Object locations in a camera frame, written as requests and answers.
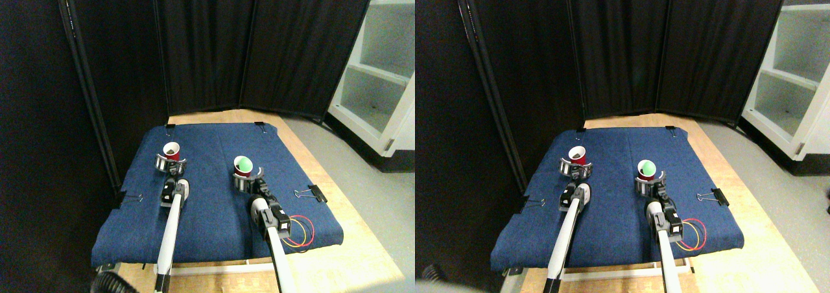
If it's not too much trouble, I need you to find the dark blue cloth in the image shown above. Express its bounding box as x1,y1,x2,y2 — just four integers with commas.
91,121,344,269
490,124,745,273

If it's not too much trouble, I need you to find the black curtain stand pole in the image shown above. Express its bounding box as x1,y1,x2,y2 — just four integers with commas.
453,0,527,193
55,0,123,193

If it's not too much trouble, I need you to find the white shelf unit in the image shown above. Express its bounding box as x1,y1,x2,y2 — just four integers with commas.
327,0,415,156
741,0,830,161

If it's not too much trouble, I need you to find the yellow wire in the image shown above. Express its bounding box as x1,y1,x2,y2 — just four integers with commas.
678,222,701,249
288,219,308,246

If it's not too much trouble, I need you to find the red wire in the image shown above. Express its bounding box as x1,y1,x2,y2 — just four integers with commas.
288,215,316,250
678,218,708,252

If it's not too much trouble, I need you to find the black ribbed hose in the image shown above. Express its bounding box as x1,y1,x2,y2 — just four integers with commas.
97,272,134,293
423,264,449,283

